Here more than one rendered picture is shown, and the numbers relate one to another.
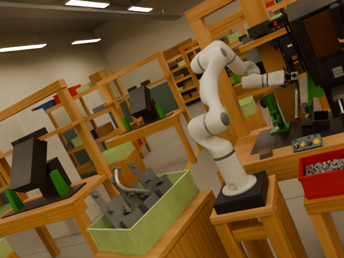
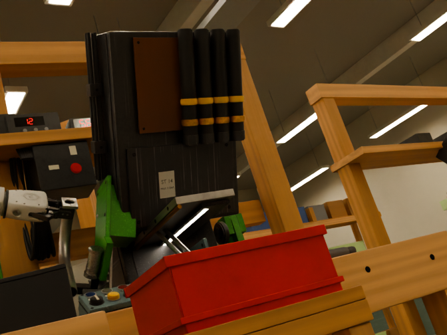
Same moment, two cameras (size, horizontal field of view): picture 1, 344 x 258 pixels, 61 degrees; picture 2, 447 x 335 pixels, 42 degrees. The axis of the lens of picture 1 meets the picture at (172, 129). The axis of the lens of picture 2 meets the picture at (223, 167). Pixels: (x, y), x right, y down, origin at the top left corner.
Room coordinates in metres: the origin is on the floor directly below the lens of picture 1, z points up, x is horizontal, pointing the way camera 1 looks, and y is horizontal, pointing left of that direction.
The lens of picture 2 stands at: (0.72, 0.29, 0.75)
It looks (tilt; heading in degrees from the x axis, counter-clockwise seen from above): 17 degrees up; 298
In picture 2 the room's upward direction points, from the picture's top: 18 degrees counter-clockwise
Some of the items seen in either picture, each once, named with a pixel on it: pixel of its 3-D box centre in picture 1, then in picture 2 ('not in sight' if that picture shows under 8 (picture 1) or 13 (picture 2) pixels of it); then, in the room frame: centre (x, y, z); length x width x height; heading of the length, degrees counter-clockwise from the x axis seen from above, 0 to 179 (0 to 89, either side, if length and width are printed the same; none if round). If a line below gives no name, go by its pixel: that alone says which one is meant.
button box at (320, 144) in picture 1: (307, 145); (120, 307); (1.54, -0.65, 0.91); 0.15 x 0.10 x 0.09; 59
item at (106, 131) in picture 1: (88, 129); not in sight; (7.52, 1.92, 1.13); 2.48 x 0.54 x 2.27; 65
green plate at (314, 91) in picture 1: (314, 84); (114, 218); (1.68, -0.87, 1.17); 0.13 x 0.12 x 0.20; 59
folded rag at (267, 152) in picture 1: (265, 152); not in sight; (1.68, -0.45, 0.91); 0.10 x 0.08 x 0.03; 159
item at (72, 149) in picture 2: (295, 41); (61, 172); (1.93, -0.98, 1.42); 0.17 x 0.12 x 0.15; 59
